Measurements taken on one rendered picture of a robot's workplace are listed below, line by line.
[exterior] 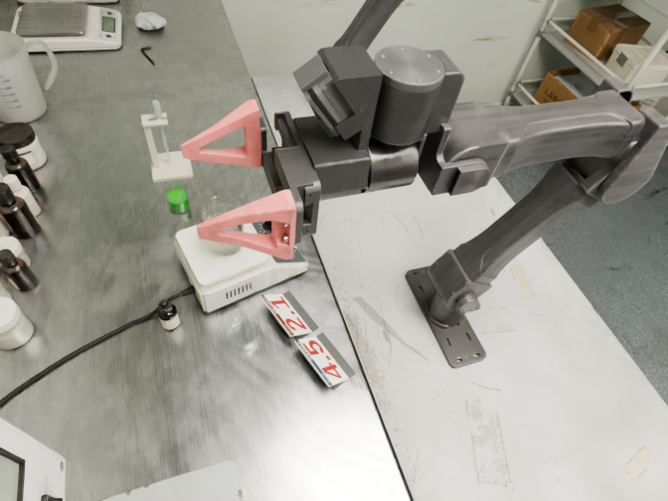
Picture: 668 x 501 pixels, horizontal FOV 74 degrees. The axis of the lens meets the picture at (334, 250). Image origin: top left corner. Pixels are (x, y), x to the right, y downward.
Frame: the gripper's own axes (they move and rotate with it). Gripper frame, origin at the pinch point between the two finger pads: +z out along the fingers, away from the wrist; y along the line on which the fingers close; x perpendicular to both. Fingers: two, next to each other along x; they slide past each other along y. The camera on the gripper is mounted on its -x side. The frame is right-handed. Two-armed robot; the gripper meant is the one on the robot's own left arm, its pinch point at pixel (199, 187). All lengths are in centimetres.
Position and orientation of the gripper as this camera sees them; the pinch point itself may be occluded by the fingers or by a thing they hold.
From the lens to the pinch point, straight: 39.9
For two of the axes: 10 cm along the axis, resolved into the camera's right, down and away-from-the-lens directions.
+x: -1.0, 6.0, 7.9
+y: 3.2, 7.8, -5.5
